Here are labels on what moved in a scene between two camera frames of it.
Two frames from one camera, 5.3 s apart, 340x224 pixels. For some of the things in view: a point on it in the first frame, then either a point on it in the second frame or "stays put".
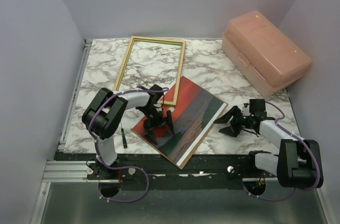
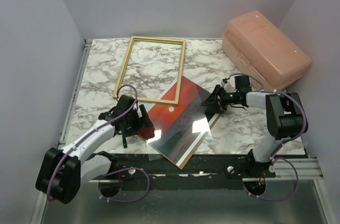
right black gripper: x=232 y=130 → x=214 y=109
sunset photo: x=197 y=111 stays put
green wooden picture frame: x=173 y=103 stays put
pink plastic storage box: x=264 y=53 stays put
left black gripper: x=162 y=121 → x=144 y=121
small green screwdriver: x=124 y=137 stays put
